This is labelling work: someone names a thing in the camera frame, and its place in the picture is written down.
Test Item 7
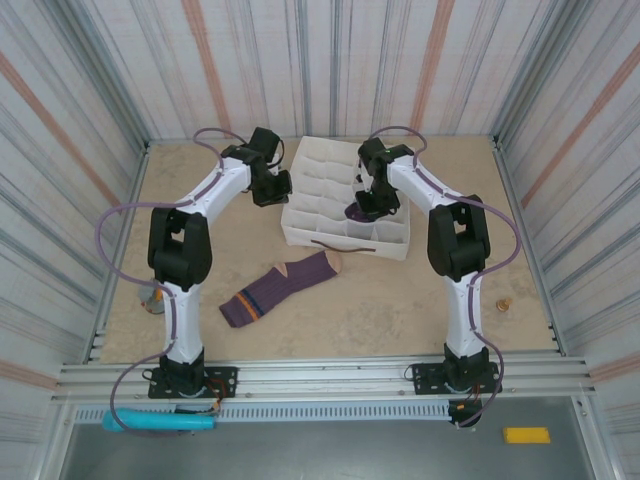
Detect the purple sock with teal toe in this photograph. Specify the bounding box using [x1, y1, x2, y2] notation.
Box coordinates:
[343, 202, 381, 224]

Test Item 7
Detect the white fabric divided organizer box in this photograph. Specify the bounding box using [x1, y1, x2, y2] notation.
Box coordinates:
[279, 135, 414, 261]

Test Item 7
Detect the purple sock with beige toe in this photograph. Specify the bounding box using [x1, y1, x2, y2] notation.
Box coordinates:
[218, 249, 345, 330]

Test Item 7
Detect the small grey metal object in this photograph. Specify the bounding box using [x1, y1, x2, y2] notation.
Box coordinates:
[137, 279, 164, 315]

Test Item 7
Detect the teal plastic tube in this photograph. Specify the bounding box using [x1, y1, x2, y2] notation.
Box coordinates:
[101, 408, 217, 435]

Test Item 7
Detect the yellow rectangular block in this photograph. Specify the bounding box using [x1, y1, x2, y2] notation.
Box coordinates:
[502, 426, 552, 445]

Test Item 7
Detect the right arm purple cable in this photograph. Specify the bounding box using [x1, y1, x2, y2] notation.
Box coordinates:
[367, 124, 524, 431]

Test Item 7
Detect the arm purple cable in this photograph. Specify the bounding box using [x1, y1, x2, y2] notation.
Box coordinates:
[94, 127, 251, 439]
[367, 124, 524, 431]

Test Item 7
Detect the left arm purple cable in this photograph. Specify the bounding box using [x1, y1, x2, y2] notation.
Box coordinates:
[94, 127, 251, 439]

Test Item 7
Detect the aluminium table side rail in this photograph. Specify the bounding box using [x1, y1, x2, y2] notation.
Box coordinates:
[82, 141, 151, 364]
[490, 134, 569, 357]

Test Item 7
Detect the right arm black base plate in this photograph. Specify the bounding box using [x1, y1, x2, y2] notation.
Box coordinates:
[410, 362, 503, 396]

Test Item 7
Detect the long aluminium mounting rail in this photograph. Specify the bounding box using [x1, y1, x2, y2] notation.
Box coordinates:
[52, 355, 599, 404]

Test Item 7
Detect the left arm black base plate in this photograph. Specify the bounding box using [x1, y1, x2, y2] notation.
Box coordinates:
[147, 365, 239, 400]

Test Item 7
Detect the slotted grey cable duct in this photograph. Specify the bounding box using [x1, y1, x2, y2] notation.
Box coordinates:
[72, 402, 454, 424]

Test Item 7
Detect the black cable connector block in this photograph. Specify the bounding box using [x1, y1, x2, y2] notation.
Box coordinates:
[447, 399, 484, 430]

